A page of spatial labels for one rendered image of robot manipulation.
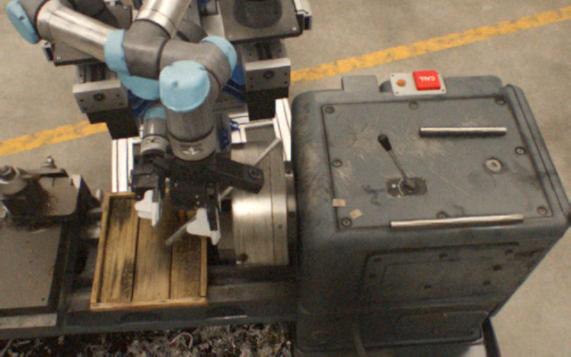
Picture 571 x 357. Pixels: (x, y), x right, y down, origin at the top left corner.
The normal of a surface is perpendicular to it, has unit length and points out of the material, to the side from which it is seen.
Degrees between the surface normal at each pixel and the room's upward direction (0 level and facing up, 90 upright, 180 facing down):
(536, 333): 0
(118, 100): 90
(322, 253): 89
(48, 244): 0
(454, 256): 90
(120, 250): 0
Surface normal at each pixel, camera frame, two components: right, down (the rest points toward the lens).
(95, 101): 0.18, 0.81
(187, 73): -0.01, -0.73
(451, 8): 0.00, -0.58
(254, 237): 0.06, 0.44
